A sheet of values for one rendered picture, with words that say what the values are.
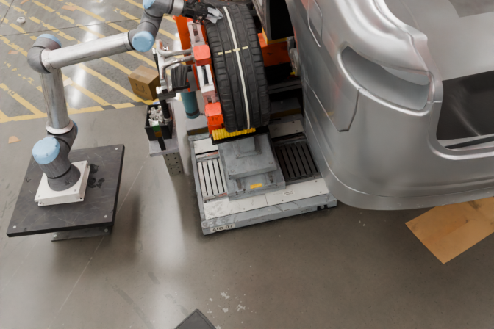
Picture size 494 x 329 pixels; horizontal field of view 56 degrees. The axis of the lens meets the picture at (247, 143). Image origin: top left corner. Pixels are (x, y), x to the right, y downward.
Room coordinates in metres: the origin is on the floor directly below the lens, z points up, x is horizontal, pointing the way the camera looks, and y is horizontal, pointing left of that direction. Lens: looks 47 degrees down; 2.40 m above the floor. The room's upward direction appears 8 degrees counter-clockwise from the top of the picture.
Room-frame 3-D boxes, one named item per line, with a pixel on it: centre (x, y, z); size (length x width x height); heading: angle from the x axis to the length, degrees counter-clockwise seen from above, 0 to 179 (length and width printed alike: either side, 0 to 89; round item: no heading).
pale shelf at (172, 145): (2.08, 0.50, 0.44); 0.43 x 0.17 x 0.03; 5
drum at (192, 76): (2.00, 0.25, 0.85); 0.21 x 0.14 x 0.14; 95
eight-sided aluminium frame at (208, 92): (2.00, 0.18, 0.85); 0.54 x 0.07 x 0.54; 5
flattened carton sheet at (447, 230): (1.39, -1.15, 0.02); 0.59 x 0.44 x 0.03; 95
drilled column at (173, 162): (2.11, 0.51, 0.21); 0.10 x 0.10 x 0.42; 5
